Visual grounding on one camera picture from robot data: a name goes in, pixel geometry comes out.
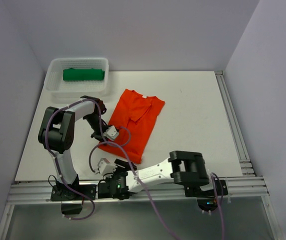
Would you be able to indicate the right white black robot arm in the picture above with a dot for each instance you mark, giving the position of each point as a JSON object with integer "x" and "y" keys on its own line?
{"x": 183, "y": 168}

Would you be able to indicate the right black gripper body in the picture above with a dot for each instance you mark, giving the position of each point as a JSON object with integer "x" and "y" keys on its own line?
{"x": 113, "y": 176}

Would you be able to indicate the rolled green t shirt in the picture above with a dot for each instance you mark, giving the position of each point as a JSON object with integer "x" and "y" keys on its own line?
{"x": 92, "y": 74}

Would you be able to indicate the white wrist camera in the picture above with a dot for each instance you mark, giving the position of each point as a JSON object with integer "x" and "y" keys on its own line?
{"x": 111, "y": 133}
{"x": 104, "y": 166}

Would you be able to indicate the white perforated plastic basket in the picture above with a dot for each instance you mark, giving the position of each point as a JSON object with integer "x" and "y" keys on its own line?
{"x": 61, "y": 89}

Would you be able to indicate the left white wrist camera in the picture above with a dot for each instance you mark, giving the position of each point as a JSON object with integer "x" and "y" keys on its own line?
{"x": 111, "y": 133}

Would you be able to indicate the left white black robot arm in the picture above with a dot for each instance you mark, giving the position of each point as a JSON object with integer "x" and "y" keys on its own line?
{"x": 57, "y": 133}

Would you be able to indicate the right side aluminium rail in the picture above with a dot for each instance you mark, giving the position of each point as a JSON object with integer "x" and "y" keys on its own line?
{"x": 246, "y": 164}

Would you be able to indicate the orange polo t shirt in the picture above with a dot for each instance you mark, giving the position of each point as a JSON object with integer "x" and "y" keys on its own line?
{"x": 135, "y": 116}

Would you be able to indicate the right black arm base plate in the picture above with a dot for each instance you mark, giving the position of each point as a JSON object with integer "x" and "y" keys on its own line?
{"x": 207, "y": 191}

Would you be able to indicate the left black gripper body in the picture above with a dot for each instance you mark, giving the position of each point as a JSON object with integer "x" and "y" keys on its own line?
{"x": 97, "y": 124}

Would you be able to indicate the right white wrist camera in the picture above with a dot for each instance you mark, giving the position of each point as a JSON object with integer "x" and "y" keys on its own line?
{"x": 104, "y": 166}

